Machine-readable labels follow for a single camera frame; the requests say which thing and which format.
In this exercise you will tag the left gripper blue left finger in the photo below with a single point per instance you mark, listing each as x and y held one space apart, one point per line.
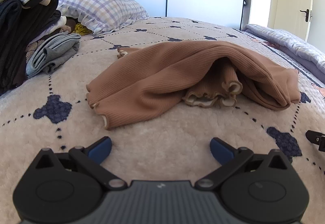
98 151

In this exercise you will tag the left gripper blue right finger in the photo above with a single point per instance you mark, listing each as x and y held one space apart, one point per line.
226 155

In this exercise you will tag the brown ribbed long-sleeve top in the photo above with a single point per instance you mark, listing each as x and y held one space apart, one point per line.
146 82

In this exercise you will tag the pile of dark clothes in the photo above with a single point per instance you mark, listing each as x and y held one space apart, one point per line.
19 26

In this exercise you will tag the beige bear pattern bed blanket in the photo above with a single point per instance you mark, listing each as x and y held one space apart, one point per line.
52 111

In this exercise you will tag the folded grey garment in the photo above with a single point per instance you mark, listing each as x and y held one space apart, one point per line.
53 53

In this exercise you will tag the yellow knitted item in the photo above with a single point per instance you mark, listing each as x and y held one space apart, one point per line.
82 30

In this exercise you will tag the purple plaid pillow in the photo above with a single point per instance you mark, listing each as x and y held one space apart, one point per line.
103 16

